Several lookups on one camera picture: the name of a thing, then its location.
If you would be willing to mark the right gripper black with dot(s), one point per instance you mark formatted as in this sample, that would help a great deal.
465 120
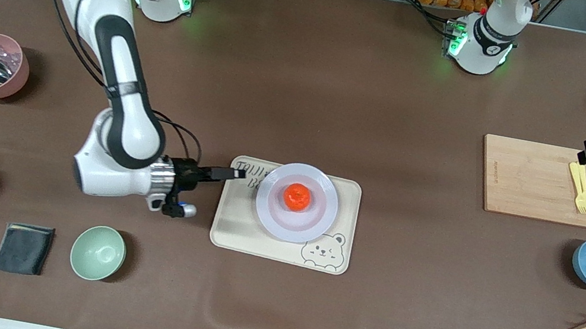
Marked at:
185 172

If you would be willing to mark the orange fruit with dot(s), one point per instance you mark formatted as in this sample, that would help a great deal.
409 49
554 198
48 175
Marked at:
297 197

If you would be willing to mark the pale blue round plate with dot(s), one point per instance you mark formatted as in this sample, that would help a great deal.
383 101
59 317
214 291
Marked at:
288 227

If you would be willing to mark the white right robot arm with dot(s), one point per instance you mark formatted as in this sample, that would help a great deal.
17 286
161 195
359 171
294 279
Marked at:
117 67

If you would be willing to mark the yellow plastic fork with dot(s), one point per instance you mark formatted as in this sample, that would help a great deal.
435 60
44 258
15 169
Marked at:
578 186

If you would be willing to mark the cream bear print tray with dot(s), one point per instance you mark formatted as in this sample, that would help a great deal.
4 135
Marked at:
233 232

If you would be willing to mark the wooden cutting board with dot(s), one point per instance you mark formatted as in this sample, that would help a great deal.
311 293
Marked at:
531 182

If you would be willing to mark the pale green bowl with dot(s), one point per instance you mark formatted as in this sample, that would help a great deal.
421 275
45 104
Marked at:
97 254

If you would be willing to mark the dark grey folded cloth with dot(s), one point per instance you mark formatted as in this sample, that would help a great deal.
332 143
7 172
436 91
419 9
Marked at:
22 249

